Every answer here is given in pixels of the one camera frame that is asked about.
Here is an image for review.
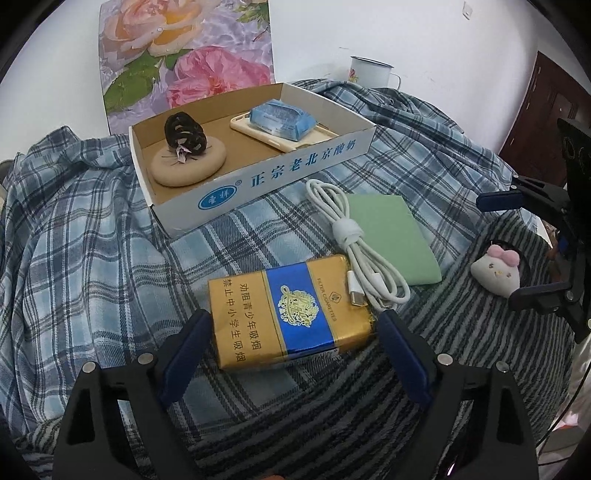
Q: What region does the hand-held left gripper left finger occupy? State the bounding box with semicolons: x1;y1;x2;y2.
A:
53;308;213;480

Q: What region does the brown wooden door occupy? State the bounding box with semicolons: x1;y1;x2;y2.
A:
499;51;591;185

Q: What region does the green pouch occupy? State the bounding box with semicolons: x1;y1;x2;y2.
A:
344;194;444;287

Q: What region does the floral lid cardboard box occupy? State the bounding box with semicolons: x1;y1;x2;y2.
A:
98;0;377;240

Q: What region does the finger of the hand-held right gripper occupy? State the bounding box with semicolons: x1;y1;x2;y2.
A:
509;281;578;315
476;174;566;222

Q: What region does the white enamel mug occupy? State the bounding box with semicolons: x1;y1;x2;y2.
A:
347;55;402;89

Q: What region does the beige round silicone pad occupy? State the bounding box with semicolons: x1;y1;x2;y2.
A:
148;138;228;188

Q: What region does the white pink plush toy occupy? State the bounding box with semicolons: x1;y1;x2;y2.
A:
470;244;525;298

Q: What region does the gold blue cigarette pack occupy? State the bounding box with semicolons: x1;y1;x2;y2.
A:
208;254;376;372

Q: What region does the blue tissue packet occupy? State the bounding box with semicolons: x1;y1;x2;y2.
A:
248;99;318;141

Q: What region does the beige phone case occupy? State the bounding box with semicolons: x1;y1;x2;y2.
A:
230;110;340;153

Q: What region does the white charging cable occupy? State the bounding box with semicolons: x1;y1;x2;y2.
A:
305;179;411;309

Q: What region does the grey striped blanket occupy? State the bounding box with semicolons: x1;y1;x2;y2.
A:
115;210;573;480

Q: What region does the blue plaid shirt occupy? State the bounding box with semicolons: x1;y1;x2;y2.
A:
0;78;518;480

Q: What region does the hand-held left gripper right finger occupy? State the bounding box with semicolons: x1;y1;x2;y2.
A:
379;310;539;480

